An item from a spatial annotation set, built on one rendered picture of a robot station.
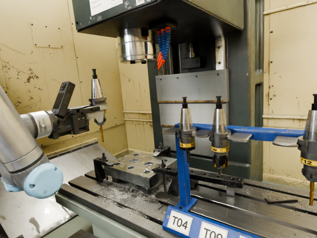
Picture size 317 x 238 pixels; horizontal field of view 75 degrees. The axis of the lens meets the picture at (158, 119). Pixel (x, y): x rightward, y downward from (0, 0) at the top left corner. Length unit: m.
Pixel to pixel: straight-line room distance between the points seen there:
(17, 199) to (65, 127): 0.94
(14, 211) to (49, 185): 1.01
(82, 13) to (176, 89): 0.71
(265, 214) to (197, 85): 0.74
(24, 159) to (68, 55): 1.48
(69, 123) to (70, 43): 1.30
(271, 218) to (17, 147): 0.77
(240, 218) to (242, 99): 0.63
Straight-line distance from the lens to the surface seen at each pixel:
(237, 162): 1.31
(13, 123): 0.49
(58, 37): 1.91
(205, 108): 1.25
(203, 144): 1.32
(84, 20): 0.87
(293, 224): 0.86
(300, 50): 1.53
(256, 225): 0.82
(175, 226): 0.74
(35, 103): 1.76
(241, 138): 0.59
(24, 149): 0.50
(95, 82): 0.77
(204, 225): 0.70
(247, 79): 1.20
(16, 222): 1.47
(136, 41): 0.87
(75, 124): 0.70
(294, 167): 1.65
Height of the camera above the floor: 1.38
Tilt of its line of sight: 10 degrees down
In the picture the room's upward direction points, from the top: 5 degrees counter-clockwise
